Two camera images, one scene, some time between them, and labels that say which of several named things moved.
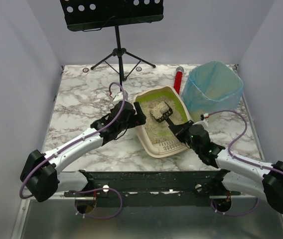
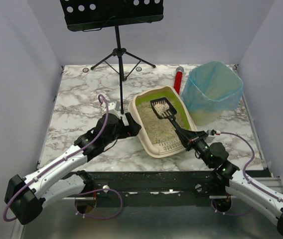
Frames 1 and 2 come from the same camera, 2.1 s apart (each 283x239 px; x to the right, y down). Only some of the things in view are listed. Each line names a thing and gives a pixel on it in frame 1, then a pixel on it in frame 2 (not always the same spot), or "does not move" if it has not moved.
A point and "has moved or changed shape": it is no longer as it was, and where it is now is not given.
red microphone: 178,79 does not move
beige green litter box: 161,139 does not move
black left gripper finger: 140,119 -> 134,127
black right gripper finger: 180,130 -> 187,136
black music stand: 91,15 does not move
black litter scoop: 161,112 has moved or changed shape
